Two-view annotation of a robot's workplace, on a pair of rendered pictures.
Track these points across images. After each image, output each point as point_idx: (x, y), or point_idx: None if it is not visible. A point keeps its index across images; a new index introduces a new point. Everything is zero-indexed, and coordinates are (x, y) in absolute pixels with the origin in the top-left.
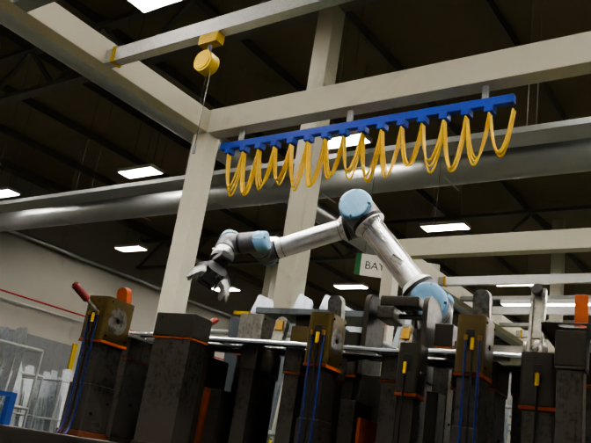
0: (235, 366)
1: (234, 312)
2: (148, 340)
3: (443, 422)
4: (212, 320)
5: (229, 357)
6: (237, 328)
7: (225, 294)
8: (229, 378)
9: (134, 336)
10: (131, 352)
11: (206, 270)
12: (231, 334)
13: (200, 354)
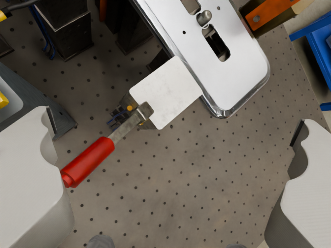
0: (36, 91)
1: (4, 97)
2: (215, 80)
3: None
4: (90, 152)
5: (44, 102)
6: (12, 79)
7: (47, 107)
8: (48, 101)
9: (236, 66)
10: (222, 52)
11: (287, 217)
12: (33, 99)
13: None
